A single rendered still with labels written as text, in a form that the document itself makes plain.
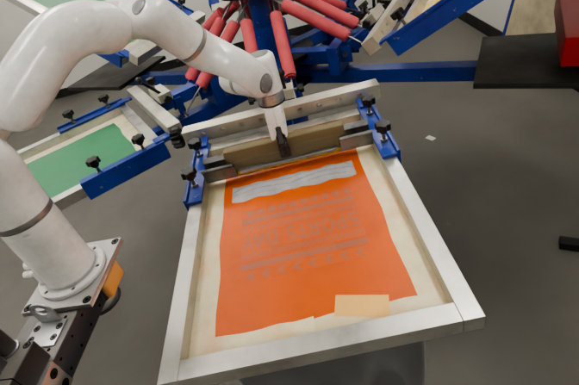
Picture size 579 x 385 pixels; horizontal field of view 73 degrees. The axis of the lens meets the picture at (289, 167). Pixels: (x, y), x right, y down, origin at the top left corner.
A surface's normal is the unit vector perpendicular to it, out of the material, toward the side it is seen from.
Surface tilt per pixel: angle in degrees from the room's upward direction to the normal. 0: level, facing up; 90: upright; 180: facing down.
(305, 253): 0
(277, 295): 0
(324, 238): 0
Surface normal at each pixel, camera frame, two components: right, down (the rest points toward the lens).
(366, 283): -0.22, -0.78
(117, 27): 0.77, 0.40
